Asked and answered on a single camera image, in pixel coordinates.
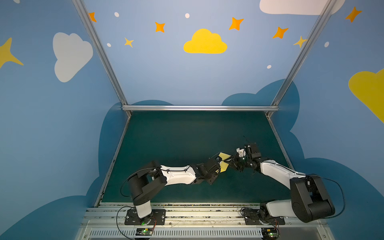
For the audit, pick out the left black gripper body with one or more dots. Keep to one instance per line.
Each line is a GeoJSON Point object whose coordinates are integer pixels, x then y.
{"type": "Point", "coordinates": [216, 165]}

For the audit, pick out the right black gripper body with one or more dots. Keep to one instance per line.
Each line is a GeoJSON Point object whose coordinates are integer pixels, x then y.
{"type": "Point", "coordinates": [237, 162]}

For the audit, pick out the yellow square paper sheet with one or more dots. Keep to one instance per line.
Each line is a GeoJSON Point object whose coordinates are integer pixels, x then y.
{"type": "Point", "coordinates": [223, 164]}

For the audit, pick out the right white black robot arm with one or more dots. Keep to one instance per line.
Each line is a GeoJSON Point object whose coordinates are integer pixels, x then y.
{"type": "Point", "coordinates": [309, 200]}

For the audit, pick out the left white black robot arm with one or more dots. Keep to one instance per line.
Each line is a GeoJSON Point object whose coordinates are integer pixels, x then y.
{"type": "Point", "coordinates": [148, 181]}

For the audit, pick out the right green circuit board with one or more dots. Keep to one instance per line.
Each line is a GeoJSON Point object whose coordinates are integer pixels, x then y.
{"type": "Point", "coordinates": [269, 234]}

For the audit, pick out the green circuit board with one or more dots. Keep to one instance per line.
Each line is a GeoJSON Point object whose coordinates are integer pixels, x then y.
{"type": "Point", "coordinates": [269, 234]}
{"type": "Point", "coordinates": [140, 232]}

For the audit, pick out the left green circuit board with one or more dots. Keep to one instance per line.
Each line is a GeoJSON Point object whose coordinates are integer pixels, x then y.
{"type": "Point", "coordinates": [140, 232]}

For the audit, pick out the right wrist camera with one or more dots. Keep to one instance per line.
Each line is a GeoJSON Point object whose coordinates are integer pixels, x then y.
{"type": "Point", "coordinates": [249, 152]}

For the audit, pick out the white slotted cable duct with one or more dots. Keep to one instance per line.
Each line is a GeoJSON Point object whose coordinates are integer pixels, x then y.
{"type": "Point", "coordinates": [181, 233]}

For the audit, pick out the rear aluminium frame crossbar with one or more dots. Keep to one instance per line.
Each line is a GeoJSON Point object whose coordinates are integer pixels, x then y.
{"type": "Point", "coordinates": [201, 108]}

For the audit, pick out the right aluminium frame post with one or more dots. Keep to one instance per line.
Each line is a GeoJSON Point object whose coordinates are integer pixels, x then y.
{"type": "Point", "coordinates": [315, 32]}

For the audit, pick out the aluminium frame post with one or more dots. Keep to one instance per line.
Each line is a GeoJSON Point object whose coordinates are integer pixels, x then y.
{"type": "Point", "coordinates": [91, 30]}
{"type": "Point", "coordinates": [315, 32]}

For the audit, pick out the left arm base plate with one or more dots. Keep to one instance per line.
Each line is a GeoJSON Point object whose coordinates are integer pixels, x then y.
{"type": "Point", "coordinates": [157, 217]}

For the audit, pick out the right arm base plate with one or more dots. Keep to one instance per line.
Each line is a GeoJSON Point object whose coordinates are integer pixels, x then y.
{"type": "Point", "coordinates": [258, 216]}

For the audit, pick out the front aluminium rail bed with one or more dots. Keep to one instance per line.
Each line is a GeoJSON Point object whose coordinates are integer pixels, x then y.
{"type": "Point", "coordinates": [197, 215]}

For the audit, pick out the left aluminium frame post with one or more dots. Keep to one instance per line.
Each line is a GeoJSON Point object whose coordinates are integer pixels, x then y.
{"type": "Point", "coordinates": [91, 30]}

